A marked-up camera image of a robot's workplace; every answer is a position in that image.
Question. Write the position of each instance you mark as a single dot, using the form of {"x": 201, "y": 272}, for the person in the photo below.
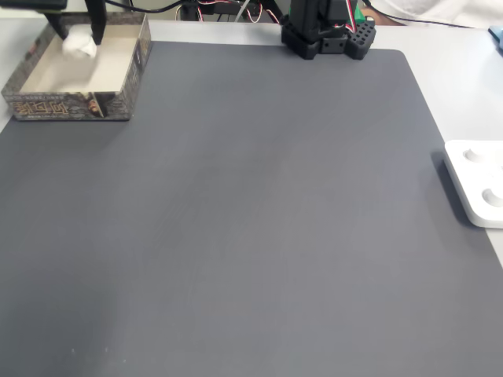
{"x": 440, "y": 9}

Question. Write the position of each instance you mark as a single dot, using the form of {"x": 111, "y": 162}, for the grey table mat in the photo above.
{"x": 236, "y": 216}

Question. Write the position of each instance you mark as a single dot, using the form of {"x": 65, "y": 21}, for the light blue object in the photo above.
{"x": 497, "y": 37}

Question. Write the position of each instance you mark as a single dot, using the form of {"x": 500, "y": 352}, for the open printed cardboard box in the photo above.
{"x": 78, "y": 90}

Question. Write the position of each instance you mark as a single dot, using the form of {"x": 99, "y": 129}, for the white tray with round dimples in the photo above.
{"x": 477, "y": 184}

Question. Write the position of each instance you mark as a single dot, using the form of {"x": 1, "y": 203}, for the white block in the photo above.
{"x": 80, "y": 43}

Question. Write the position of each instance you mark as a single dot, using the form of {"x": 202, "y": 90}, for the green table clamp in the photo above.
{"x": 359, "y": 13}

